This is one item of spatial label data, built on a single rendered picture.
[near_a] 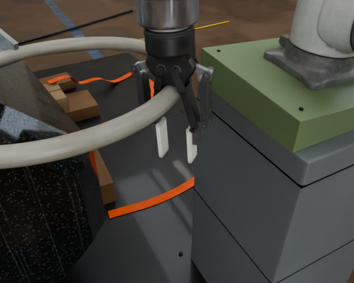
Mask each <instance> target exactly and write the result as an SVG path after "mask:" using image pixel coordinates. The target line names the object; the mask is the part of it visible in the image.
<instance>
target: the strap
mask: <svg viewBox="0 0 354 283"><path fill-rule="evenodd" d="M131 75H133V73H132V72H129V73H127V74H126V75H124V76H122V77H120V78H118V79H116V80H106V81H110V82H113V83H116V82H119V81H122V80H124V79H126V78H127V77H129V76H131ZM68 77H69V78H70V79H71V80H72V81H74V82H76V83H78V84H86V83H89V82H92V81H95V80H104V79H101V78H100V77H94V78H91V79H88V80H84V81H79V82H77V81H76V80H75V79H74V78H73V77H70V76H68V75H63V76H59V77H57V78H54V79H52V80H49V81H47V82H48V83H50V84H52V83H55V82H57V81H59V80H62V79H65V78H68ZM149 85H150V87H151V98H153V94H154V88H153V86H154V82H153V81H152V80H151V79H149ZM193 186H194V177H193V178H191V179H190V180H188V181H187V182H185V183H183V184H181V185H179V186H178V187H176V188H174V189H172V190H170V191H168V192H166V193H163V194H161V195H159V196H156V197H154V198H151V199H148V200H145V201H142V202H139V203H135V204H131V205H128V206H124V207H121V208H117V209H113V210H110V211H108V214H109V217H110V218H114V217H117V216H121V215H124V214H127V213H131V212H135V211H138V210H141V209H145V208H148V207H151V206H154V205H157V204H159V203H162V202H164V201H166V200H168V199H171V198H173V197H175V196H177V195H179V194H181V193H182V192H184V191H186V190H188V189H190V188H191V187H193Z"/></svg>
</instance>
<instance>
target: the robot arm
mask: <svg viewBox="0 0 354 283"><path fill-rule="evenodd" d="M135 6H136V12H137V21H138V24H139V25H140V26H141V27H143V28H145V29H144V31H143V32H144V42H145V48H146V52H147V57H146V60H145V61H142V60H139V61H138V62H136V63H135V64H133V65H132V66H131V70H132V72H133V75H134V77H135V81H136V86H137V95H138V104H139V106H141V105H142V104H144V103H145V102H147V101H149V100H150V99H151V91H150V85H149V75H148V69H149V70H150V72H151V73H152V74H153V76H154V77H155V82H154V86H153V88H154V94H153V96H155V95H156V94H158V93H159V92H160V91H161V90H162V89H163V88H164V87H165V86H168V85H171V86H174V87H176V88H177V91H178V93H179V94H180V96H181V99H182V102H183V105H184V109H185V112H186V115H187V118H188V121H189V126H188V128H187V129H186V134H187V155H188V163H192V162H193V160H194V159H195V157H196V155H197V145H198V144H199V143H200V141H201V128H203V129H206V128H207V127H208V126H209V124H210V122H211V121H212V85H211V81H212V78H213V76H214V73H215V68H214V67H212V66H210V67H209V68H206V67H204V66H202V65H200V64H198V60H197V58H196V55H195V48H196V46H195V27H194V26H193V24H195V23H196V22H197V21H198V20H199V0H135ZM279 44H280V45H281V46H282V47H283V48H281V49H267V50H266V51H264V58H265V59H267V60H269V61H271V62H273V63H275V64H276V65H278V66H279V67H281V68H282V69H283V70H285V71H286V72H288V73H289V74H291V75H292V76H294V77H295V78H296V79H298V80H299V81H301V82H302V83H303V85H304V86H305V87H306V88H308V89H311V90H320V89H322V88H324V87H327V86H333V85H339V84H346V83H352V82H354V0H298V1H297V5H296V9H295V12H294V16H293V20H292V26H291V32H290V34H289V35H288V34H283V35H281V36H280V38H279ZM194 72H196V73H197V75H198V81H200V84H199V105H200V113H199V109H198V106H197V102H196V98H195V95H194V92H193V88H192V85H193V83H192V79H191V76H192V75H193V74H194ZM151 124H152V134H153V137H154V138H157V144H158V154H159V157H161V158H162V157H163V156H164V155H165V154H166V152H167V151H168V150H169V144H168V137H167V124H166V117H162V118H161V117H160V118H158V119H157V120H156V121H154V122H152V123H151Z"/></svg>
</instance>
